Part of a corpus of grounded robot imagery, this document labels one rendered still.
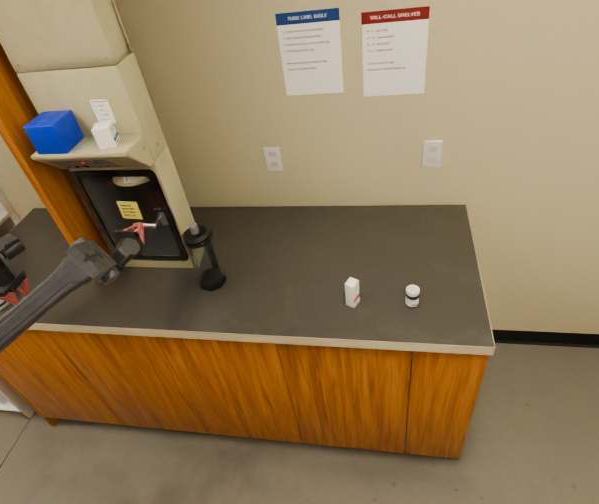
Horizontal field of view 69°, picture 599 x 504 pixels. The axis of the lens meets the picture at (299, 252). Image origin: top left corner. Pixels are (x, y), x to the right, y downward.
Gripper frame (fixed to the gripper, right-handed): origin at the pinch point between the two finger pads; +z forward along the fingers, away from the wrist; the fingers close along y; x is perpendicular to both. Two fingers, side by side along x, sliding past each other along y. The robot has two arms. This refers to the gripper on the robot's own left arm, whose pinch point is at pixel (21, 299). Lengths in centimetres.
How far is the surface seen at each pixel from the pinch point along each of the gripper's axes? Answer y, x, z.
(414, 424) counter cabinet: 5, -129, 73
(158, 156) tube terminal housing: 36, -46, -30
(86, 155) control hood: 21, -33, -40
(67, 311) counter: 8.5, -3.3, 16.3
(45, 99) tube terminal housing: 33, -19, -53
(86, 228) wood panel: 31.5, -8.7, -4.2
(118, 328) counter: 2.3, -27.1, 16.6
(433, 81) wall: 76, -133, -33
